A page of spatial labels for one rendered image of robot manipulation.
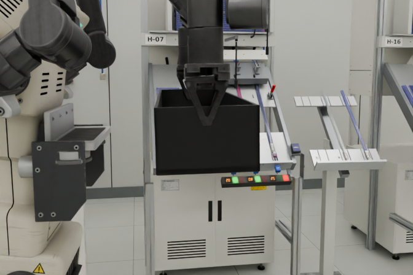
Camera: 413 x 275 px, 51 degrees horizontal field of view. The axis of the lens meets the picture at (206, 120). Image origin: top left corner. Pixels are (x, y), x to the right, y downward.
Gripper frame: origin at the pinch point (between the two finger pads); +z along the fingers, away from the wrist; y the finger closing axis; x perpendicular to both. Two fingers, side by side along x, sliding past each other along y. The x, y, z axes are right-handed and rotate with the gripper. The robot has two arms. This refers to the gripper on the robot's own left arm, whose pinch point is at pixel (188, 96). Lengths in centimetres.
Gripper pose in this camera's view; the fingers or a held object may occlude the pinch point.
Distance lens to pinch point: 127.2
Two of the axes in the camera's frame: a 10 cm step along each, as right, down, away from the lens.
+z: 0.1, 9.9, 1.3
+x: -10.0, 0.2, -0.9
